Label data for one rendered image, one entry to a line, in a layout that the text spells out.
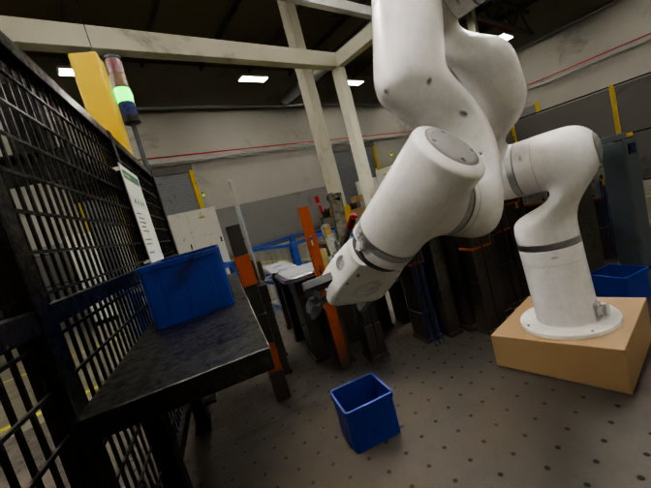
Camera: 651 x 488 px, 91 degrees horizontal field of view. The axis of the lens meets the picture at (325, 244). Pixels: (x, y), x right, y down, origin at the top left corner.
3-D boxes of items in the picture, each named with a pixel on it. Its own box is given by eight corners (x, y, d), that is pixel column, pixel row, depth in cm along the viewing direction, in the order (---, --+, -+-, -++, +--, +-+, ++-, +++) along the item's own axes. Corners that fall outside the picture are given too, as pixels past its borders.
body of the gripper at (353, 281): (360, 268, 38) (328, 314, 46) (424, 262, 43) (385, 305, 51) (339, 222, 42) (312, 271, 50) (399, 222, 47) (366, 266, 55)
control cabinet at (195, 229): (140, 311, 745) (105, 207, 718) (137, 309, 787) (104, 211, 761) (235, 276, 890) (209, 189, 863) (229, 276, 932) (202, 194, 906)
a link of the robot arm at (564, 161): (525, 240, 81) (501, 148, 79) (624, 227, 68) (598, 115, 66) (511, 255, 73) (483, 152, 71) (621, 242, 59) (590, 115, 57)
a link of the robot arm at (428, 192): (411, 214, 46) (353, 204, 42) (472, 133, 37) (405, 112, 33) (434, 260, 41) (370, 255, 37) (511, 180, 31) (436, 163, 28)
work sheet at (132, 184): (165, 260, 115) (137, 176, 112) (153, 266, 94) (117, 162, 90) (159, 262, 114) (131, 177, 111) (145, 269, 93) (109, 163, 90)
